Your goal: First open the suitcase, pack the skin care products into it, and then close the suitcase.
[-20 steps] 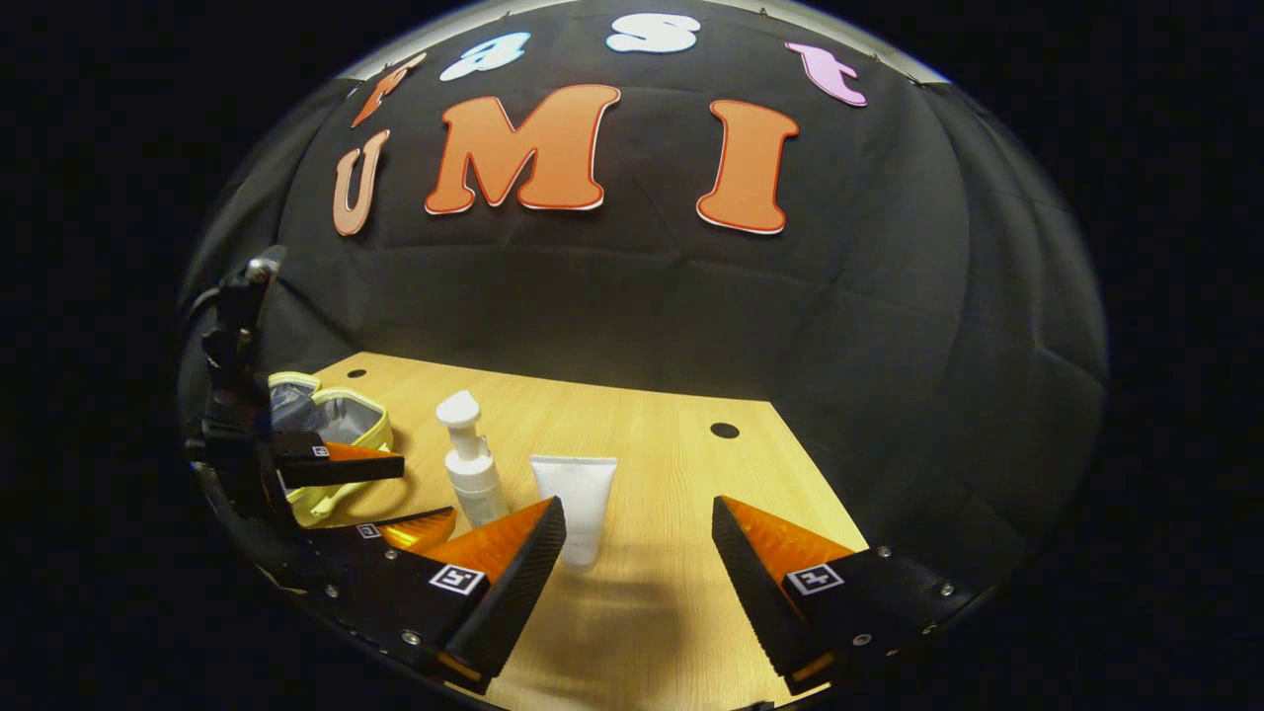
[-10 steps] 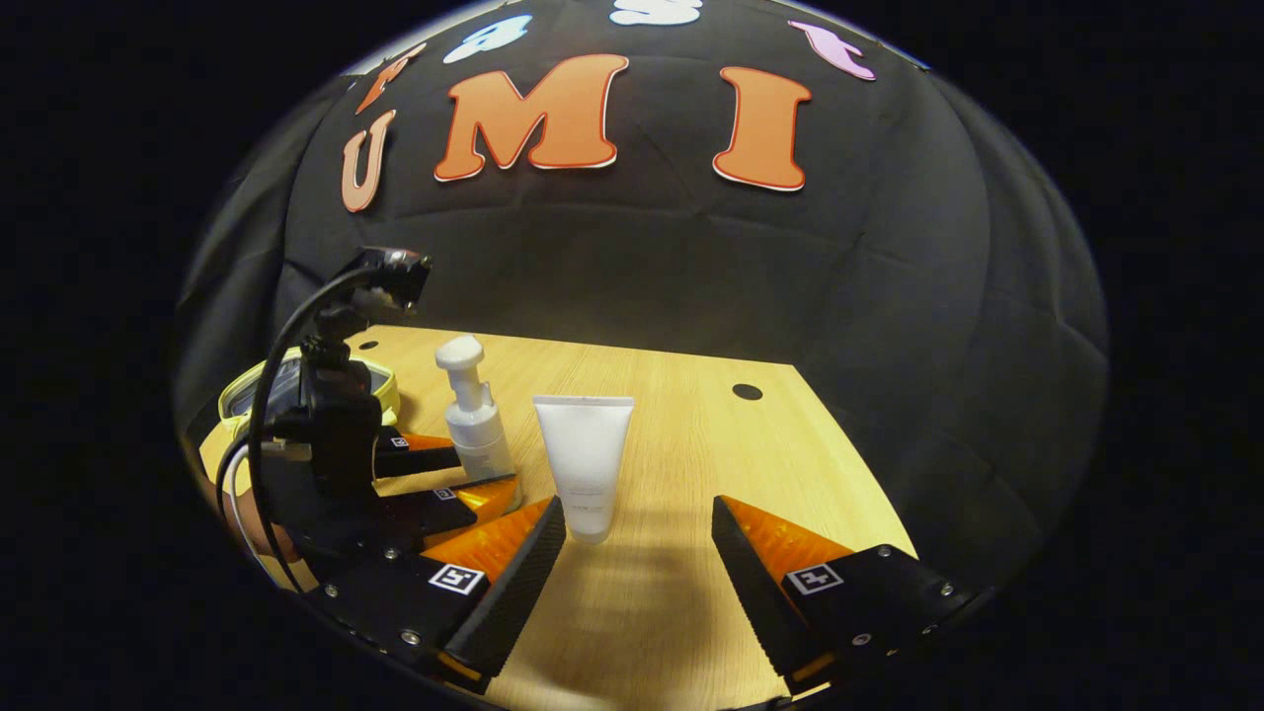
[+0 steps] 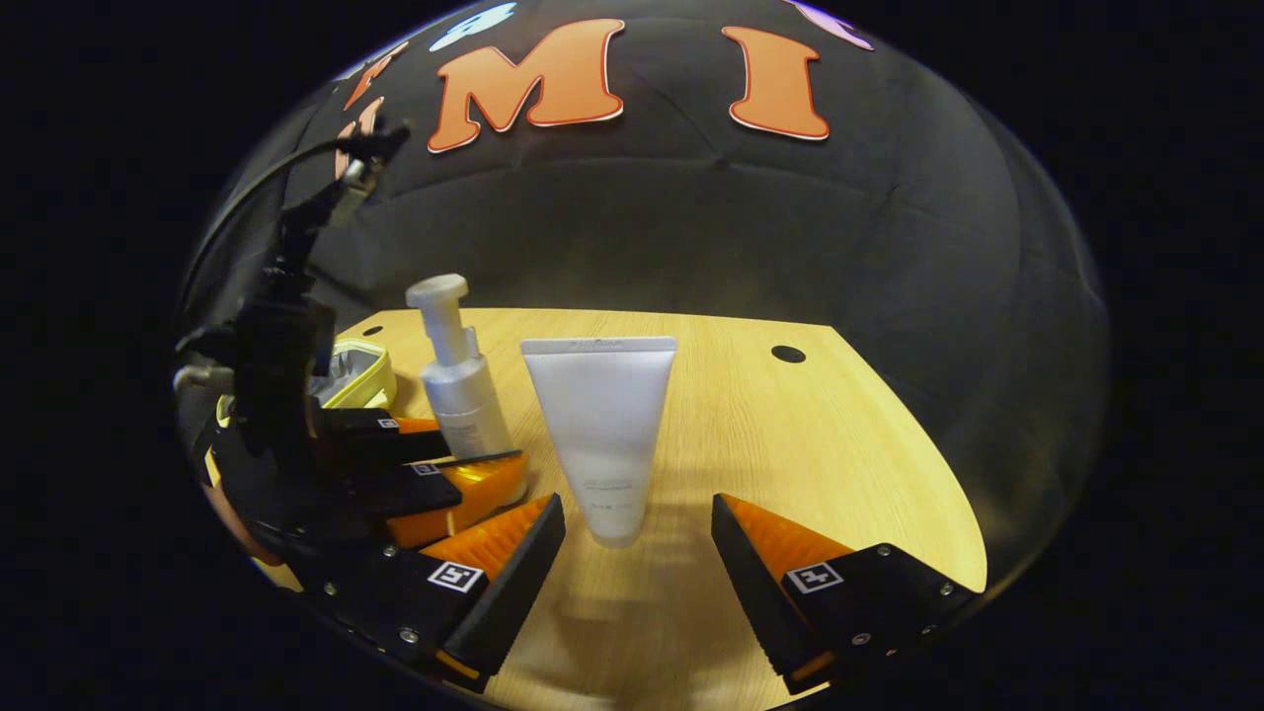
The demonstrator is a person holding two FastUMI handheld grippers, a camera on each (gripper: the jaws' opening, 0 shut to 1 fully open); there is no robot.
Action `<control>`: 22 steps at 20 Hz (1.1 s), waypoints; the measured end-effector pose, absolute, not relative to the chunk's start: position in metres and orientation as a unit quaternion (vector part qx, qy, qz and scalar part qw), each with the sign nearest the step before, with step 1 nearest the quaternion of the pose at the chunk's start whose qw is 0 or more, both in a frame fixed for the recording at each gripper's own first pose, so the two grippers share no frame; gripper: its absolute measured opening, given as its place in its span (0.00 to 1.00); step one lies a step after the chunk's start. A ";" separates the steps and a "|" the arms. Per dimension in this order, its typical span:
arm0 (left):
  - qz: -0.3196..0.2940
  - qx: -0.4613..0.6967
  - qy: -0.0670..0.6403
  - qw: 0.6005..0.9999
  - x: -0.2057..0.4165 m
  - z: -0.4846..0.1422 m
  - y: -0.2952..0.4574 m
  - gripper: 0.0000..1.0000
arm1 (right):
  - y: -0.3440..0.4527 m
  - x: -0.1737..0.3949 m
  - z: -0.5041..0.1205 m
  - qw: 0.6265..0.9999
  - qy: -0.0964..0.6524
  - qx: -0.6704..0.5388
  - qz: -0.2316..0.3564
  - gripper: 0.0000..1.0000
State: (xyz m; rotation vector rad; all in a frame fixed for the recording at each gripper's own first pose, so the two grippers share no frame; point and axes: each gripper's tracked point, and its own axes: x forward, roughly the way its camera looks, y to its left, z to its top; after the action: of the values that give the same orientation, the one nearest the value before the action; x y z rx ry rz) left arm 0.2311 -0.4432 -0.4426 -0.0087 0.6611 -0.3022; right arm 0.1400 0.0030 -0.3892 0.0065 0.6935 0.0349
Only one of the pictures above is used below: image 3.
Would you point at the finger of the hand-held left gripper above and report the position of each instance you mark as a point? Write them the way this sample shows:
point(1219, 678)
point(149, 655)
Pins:
point(415, 489)
point(385, 446)

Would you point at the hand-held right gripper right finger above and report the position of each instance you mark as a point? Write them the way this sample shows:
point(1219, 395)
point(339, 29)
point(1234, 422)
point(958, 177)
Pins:
point(755, 592)

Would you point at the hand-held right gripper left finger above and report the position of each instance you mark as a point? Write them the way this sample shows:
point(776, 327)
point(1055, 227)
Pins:
point(513, 592)

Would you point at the pale yellow-green suitcase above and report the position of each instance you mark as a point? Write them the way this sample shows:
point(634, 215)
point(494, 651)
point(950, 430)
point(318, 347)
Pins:
point(370, 380)

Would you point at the white pump bottle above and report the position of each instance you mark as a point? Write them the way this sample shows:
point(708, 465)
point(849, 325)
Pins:
point(459, 395)

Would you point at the white squeeze tube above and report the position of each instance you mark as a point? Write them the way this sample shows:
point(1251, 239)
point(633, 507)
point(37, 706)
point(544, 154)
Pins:
point(602, 425)

